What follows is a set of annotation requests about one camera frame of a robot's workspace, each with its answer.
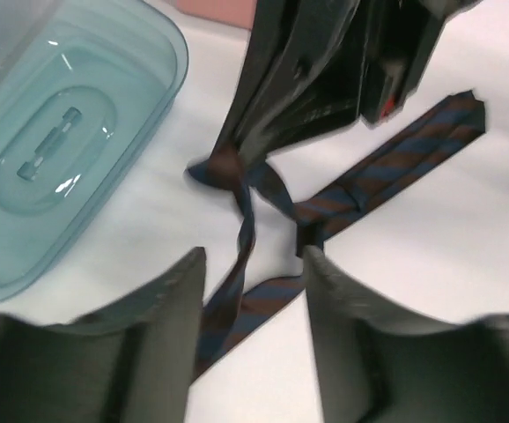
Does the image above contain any dark striped necktie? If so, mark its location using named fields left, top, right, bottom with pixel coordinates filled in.
left=187, top=91, right=486, bottom=376

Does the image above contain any teal transparent plastic tub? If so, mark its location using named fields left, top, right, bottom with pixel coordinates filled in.
left=0, top=1, right=188, bottom=301

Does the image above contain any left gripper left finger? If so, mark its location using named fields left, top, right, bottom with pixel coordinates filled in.
left=0, top=248, right=205, bottom=423

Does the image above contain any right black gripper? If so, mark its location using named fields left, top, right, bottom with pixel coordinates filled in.
left=212, top=1, right=475, bottom=163

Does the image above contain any pink compartment organizer tray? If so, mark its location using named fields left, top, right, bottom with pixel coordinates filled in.
left=175, top=0, right=257, bottom=29

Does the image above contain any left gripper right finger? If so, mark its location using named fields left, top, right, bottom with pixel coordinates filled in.
left=302, top=247, right=509, bottom=422

